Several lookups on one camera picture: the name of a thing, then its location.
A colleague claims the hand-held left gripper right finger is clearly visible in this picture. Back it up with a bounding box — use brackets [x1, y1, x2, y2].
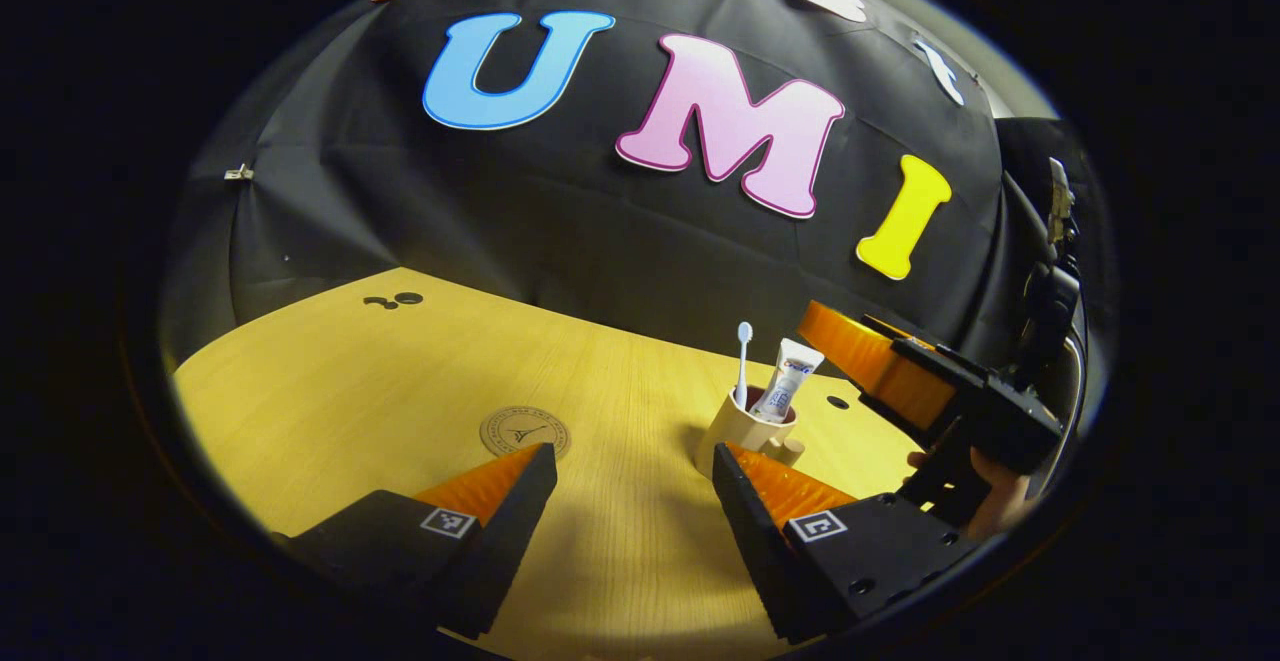
[711, 442, 988, 645]

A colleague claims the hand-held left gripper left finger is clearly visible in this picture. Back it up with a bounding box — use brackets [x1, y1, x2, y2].
[273, 442, 559, 641]

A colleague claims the white toothpaste tube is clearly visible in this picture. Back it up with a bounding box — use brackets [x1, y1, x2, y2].
[750, 338, 826, 424]

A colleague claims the round brown coaster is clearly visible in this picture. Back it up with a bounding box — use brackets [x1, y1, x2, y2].
[480, 406, 571, 460]

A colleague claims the beige cup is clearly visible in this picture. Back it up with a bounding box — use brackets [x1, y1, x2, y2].
[695, 386, 806, 482]

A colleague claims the white toothbrush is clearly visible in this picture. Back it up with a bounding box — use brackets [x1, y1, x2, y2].
[734, 321, 754, 410]

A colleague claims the wooden desktop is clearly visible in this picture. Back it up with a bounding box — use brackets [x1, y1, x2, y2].
[172, 267, 931, 661]

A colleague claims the black backdrop cloth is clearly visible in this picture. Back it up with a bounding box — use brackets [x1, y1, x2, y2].
[158, 0, 1111, 422]

